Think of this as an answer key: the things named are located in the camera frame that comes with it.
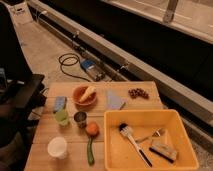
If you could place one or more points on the yellow plastic tray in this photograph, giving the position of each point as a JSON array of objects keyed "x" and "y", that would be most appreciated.
[{"x": 120, "y": 154}]

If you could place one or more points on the yellow banana in bowl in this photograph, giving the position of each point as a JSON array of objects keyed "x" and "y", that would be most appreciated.
[{"x": 90, "y": 90}]

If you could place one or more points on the blue grey cloth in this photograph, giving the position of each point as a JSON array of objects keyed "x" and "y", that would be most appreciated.
[{"x": 114, "y": 102}]

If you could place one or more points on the blue and grey power box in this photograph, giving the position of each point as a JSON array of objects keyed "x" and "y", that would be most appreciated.
[{"x": 92, "y": 70}]

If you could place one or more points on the bunch of dark grapes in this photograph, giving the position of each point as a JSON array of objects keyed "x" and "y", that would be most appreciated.
[{"x": 138, "y": 92}]

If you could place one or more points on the orange bowl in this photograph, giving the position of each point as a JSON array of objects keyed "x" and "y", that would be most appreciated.
[{"x": 78, "y": 92}]

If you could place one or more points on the small metal cup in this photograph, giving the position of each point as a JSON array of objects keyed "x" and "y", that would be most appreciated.
[{"x": 81, "y": 119}]

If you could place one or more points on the blue sponge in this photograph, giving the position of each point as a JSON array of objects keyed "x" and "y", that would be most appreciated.
[{"x": 60, "y": 103}]

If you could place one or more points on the green plastic cup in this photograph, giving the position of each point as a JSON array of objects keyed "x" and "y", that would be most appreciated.
[{"x": 62, "y": 117}]

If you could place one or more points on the metal fork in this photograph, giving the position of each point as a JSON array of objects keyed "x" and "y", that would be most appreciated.
[{"x": 157, "y": 133}]

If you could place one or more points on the white paper cup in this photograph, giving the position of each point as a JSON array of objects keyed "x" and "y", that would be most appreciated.
[{"x": 57, "y": 148}]

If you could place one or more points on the black chair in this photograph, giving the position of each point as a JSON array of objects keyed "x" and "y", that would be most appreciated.
[{"x": 20, "y": 93}]

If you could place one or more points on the black and tan scrubber block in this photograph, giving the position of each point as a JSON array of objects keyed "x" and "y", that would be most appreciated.
[{"x": 163, "y": 150}]

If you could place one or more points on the black handled dish brush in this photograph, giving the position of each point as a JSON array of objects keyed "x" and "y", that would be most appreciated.
[{"x": 127, "y": 132}]

